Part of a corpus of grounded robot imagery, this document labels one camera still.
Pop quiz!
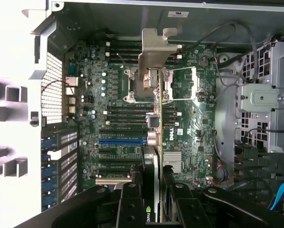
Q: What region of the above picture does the white expansion slot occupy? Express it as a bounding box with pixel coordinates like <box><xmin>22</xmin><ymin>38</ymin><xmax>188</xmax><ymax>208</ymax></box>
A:
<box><xmin>95</xmin><ymin>178</ymin><xmax>133</xmax><ymax>185</ymax></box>

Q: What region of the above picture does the open metal socket cover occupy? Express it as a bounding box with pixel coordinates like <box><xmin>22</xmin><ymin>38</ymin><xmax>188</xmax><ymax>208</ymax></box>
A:
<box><xmin>163</xmin><ymin>67</ymin><xmax>201</xmax><ymax>100</ymax></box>

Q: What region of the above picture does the blue SATA wire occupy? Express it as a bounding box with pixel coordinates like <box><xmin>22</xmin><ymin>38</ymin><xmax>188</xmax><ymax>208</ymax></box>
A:
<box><xmin>270</xmin><ymin>181</ymin><xmax>284</xmax><ymax>217</ymax></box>

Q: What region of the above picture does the metal disk bay cage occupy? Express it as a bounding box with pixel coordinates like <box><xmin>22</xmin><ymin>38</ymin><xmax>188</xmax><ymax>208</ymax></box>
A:
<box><xmin>236</xmin><ymin>41</ymin><xmax>284</xmax><ymax>154</ymax></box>

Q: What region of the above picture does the CPU socket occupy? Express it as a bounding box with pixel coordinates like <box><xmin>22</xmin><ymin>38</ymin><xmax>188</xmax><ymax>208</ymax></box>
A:
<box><xmin>124</xmin><ymin>67</ymin><xmax>173</xmax><ymax>103</ymax></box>

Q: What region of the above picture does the blue expansion slot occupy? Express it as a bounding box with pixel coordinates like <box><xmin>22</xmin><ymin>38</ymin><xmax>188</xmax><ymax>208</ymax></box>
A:
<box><xmin>98</xmin><ymin>137</ymin><xmax>149</xmax><ymax>146</ymax></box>

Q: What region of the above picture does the green Dell motherboard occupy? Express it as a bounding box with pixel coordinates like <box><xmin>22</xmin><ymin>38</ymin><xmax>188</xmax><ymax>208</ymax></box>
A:
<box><xmin>66</xmin><ymin>40</ymin><xmax>218</xmax><ymax>190</ymax></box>

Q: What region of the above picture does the open Dell PC case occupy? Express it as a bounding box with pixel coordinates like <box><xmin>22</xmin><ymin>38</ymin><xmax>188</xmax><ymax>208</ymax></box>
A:
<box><xmin>22</xmin><ymin>0</ymin><xmax>284</xmax><ymax>228</ymax></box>

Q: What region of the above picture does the grey parts rack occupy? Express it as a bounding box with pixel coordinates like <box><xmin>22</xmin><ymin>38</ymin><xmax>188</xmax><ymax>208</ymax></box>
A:
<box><xmin>0</xmin><ymin>77</ymin><xmax>30</xmax><ymax>179</ymax></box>

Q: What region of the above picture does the silver chipset heatsink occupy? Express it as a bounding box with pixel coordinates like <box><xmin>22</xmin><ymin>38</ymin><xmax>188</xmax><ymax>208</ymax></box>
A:
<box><xmin>163</xmin><ymin>151</ymin><xmax>182</xmax><ymax>173</ymax></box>

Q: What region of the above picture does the black looped case wire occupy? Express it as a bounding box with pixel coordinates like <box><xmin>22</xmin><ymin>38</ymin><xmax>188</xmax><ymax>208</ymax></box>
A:
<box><xmin>181</xmin><ymin>20</ymin><xmax>260</xmax><ymax>80</ymax></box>

